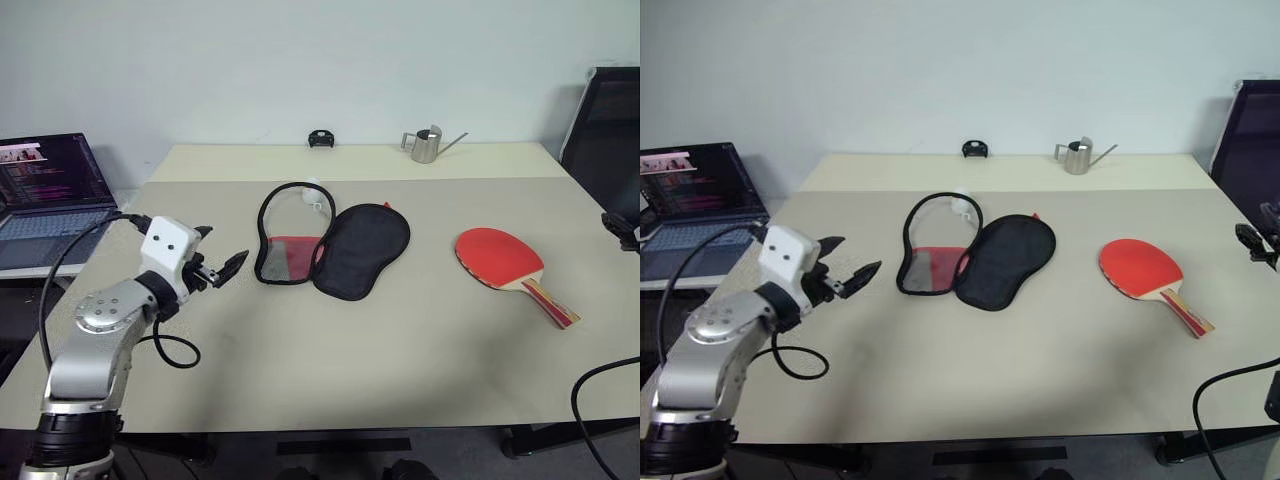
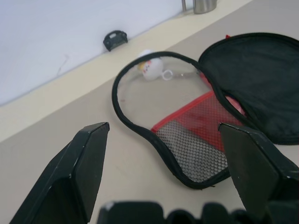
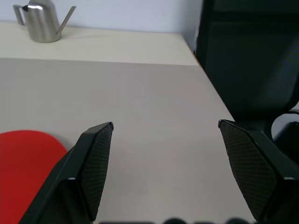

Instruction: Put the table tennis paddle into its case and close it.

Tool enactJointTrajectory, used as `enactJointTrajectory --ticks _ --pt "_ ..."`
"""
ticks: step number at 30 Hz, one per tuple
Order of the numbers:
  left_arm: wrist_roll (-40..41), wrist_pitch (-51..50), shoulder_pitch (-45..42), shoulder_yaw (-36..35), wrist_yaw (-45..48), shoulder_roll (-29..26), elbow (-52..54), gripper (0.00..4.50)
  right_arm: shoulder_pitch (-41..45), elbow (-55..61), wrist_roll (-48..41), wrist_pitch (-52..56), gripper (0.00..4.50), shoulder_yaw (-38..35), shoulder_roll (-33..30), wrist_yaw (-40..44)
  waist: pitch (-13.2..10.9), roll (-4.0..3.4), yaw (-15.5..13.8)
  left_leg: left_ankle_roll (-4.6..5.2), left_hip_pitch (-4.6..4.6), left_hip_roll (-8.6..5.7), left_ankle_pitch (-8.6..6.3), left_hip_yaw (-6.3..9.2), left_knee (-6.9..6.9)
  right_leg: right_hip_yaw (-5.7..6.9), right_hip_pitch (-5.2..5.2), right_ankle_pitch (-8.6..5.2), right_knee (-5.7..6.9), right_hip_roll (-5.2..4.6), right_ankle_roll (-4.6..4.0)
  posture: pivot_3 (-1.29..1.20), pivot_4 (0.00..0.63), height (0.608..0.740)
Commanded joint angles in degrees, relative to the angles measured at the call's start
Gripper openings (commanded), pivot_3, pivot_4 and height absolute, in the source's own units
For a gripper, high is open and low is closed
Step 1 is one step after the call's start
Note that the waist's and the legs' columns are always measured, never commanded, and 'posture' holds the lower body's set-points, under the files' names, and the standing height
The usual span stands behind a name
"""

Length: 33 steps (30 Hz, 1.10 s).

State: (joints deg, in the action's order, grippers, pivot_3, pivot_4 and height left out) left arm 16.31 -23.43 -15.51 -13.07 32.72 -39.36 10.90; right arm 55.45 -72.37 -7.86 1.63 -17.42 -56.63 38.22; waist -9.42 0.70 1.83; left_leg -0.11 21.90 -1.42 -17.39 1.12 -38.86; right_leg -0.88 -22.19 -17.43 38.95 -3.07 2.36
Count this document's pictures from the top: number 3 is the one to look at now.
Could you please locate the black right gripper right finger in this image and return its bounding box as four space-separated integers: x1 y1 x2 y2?
218 119 299 224

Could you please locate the black mesh office chair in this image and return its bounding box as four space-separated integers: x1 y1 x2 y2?
193 0 299 161

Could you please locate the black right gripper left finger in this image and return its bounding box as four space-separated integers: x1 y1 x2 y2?
20 121 114 224

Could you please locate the silver metal watering can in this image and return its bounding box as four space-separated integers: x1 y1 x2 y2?
13 0 77 43

